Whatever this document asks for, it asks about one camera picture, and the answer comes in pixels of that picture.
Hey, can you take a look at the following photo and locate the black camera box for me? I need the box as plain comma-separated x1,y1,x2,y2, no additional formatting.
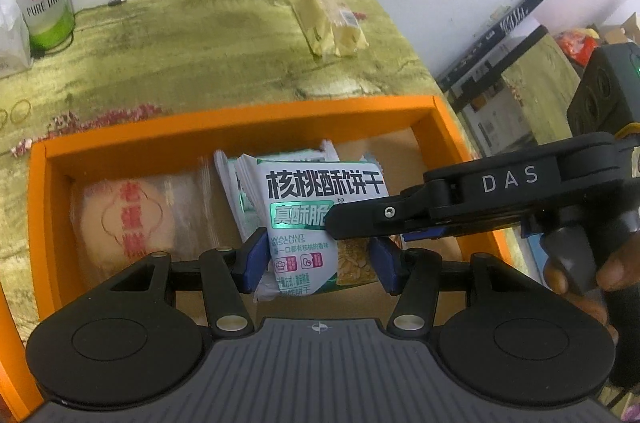
566,42,640,136

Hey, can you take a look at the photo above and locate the walnut biscuit pack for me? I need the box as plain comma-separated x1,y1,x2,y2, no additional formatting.
235,154,388,296

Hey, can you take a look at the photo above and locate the person right hand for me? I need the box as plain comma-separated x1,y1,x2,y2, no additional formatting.
544,233,640,343

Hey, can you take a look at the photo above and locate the clear cracker pack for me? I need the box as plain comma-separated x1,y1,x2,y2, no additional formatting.
291,0,369,59

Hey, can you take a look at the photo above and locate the packaged egg cake front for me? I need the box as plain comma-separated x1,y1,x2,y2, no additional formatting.
70,161,219,287

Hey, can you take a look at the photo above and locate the black usb cable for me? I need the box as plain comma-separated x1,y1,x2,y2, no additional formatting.
29,0,127,59

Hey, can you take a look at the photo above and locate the white plastic bag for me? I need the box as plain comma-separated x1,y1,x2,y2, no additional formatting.
0,0,32,78

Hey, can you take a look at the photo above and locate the green white snack pack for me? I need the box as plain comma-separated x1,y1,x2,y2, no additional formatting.
214,140,340,242

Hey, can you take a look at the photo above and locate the orange cardboard tray box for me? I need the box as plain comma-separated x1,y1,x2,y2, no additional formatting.
0,94,514,421

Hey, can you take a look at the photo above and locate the black leaning strip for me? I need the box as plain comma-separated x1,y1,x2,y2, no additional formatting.
438,0,545,91

